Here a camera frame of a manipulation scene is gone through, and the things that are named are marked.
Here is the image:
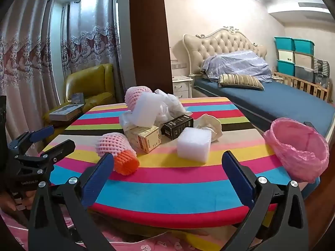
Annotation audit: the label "person's left hand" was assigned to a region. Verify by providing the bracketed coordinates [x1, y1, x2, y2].
[0, 191, 18, 212]

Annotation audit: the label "blue sheeted mattress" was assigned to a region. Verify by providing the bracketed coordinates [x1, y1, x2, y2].
[192, 78, 335, 138]

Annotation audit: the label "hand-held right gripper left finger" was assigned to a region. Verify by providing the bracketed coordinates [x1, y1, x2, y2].
[27, 152, 116, 251]

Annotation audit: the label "pink plastic trash bag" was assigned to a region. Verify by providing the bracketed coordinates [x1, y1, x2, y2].
[263, 118, 330, 183]

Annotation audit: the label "houndstooth bag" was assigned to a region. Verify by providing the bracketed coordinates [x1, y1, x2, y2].
[313, 58, 330, 74]

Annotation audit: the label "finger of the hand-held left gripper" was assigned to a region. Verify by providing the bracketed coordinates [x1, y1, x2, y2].
[15, 139, 76, 175]
[7, 125, 55, 155]

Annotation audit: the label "pink patterned pajamas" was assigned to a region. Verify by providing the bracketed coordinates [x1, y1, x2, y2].
[0, 206, 228, 251]

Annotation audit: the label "wooden crib rail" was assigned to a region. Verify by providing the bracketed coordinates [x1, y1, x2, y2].
[272, 67, 331, 102]

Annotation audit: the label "crumpled white packing paper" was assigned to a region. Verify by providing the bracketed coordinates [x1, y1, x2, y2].
[154, 89, 193, 124]

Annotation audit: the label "blue striped duvet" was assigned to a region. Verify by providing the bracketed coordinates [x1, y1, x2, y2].
[201, 50, 273, 84]

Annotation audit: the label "flat grey book box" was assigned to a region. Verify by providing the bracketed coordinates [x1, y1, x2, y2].
[49, 104, 85, 121]

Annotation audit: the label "yellow leather armchair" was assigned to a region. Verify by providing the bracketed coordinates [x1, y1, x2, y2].
[43, 63, 117, 127]

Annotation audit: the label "orange foam fruit net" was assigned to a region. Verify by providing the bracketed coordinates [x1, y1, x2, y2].
[113, 150, 140, 175]

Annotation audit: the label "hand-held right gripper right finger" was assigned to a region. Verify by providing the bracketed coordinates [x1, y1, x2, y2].
[221, 150, 309, 251]

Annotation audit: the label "embroidered grey curtain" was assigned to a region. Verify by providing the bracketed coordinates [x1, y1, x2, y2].
[0, 0, 61, 157]
[61, 0, 122, 102]

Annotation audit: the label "white nightstand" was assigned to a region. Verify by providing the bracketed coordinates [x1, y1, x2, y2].
[172, 75, 194, 100]

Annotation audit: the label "dark wooden wardrobe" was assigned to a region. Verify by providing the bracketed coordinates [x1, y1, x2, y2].
[129, 0, 173, 96]

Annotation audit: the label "small black box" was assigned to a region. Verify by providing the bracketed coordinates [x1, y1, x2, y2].
[161, 114, 194, 140]

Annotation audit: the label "white foam block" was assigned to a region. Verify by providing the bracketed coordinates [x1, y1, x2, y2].
[177, 127, 212, 160]

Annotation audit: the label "tan cardboard box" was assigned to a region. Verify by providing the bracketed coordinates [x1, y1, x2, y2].
[125, 125, 162, 153]

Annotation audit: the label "cream crumpled cloth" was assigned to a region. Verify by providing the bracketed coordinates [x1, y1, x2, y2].
[195, 114, 223, 142]

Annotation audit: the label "stack of storage bins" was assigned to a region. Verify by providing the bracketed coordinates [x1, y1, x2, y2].
[273, 37, 315, 83]

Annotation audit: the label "pink foam fruit net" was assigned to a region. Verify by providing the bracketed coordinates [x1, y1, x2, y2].
[124, 86, 153, 110]
[95, 132, 137, 160]

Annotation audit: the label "striped brown pillow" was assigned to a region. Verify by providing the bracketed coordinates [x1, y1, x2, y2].
[218, 74, 265, 91]

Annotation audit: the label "white L-shaped foam piece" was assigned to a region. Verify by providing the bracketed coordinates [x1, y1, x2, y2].
[134, 93, 164, 127]

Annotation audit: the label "cream tufted headboard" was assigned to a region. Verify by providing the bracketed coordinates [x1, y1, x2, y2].
[183, 26, 267, 77]

